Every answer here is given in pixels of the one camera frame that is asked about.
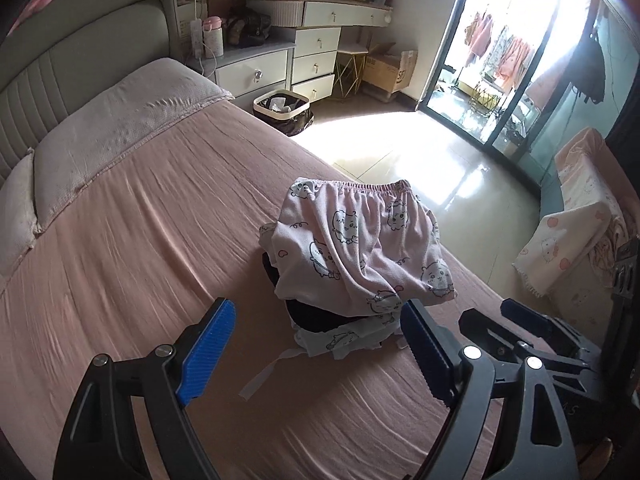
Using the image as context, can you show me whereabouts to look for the grey padded headboard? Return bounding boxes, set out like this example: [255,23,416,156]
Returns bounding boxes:
[1,0,182,178]

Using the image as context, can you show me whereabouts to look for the beige waffle pillow far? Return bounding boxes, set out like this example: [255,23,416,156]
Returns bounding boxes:
[0,150,38,290]

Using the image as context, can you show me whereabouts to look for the white dresser with drawers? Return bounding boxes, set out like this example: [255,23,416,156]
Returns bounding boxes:
[186,0,393,112]

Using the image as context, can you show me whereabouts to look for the beige waffle pillow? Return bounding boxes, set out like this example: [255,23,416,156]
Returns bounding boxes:
[0,150,38,290]
[35,58,232,231]

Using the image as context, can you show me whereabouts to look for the beige waffle pillow near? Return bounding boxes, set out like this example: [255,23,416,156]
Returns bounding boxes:
[35,58,232,231]

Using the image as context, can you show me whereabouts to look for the pink cartoon blanket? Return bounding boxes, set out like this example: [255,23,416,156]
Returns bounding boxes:
[513,128,639,296]

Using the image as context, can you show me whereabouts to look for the pink white bottle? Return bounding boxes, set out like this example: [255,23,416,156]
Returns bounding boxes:
[203,16,224,58]

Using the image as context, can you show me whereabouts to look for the cardboard box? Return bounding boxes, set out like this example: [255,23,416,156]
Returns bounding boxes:
[362,42,419,94]

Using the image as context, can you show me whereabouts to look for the pink bed sheet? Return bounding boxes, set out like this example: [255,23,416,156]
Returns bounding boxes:
[1,101,538,479]

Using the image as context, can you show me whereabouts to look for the gold wire stool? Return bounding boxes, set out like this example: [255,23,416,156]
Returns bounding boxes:
[334,44,369,100]

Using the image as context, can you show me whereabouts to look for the black garment under pants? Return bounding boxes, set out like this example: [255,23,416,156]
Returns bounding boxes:
[262,240,374,333]

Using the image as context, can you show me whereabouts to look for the black hanging bag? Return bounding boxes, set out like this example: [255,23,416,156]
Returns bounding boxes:
[566,20,606,105]

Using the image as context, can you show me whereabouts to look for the black white waste bin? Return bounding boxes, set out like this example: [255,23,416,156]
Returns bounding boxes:
[253,89,314,136]

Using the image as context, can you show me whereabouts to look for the pink cartoon print pajama pants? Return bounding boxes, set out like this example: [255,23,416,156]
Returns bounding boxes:
[259,178,456,318]

